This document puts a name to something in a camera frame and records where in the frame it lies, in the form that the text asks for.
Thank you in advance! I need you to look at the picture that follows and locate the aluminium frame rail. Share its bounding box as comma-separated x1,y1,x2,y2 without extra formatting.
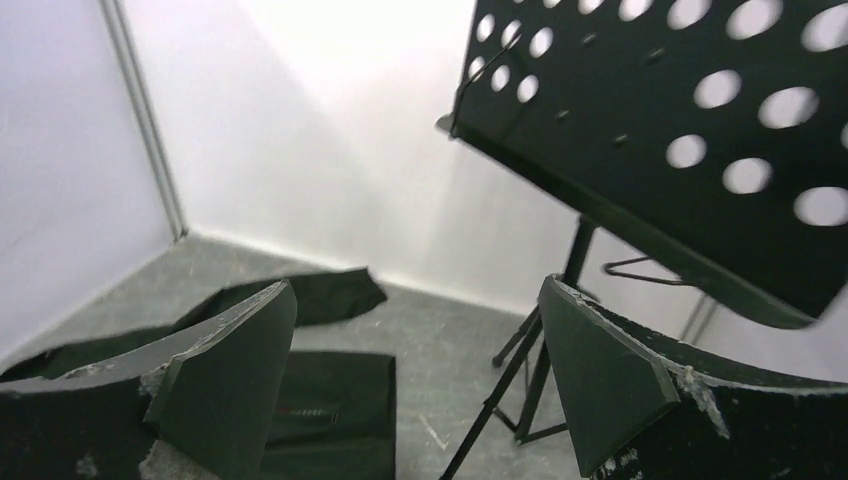
98,0,189,242

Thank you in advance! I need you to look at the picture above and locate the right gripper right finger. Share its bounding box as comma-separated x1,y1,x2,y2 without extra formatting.
538,276,847,479

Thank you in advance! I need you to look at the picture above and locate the black music stand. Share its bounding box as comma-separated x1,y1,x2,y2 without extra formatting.
438,1,847,479

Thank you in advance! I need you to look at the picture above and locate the black jacket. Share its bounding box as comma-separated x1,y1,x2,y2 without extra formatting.
1,269,397,479

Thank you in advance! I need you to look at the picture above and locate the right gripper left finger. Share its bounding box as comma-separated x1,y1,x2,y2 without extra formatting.
1,279,297,479

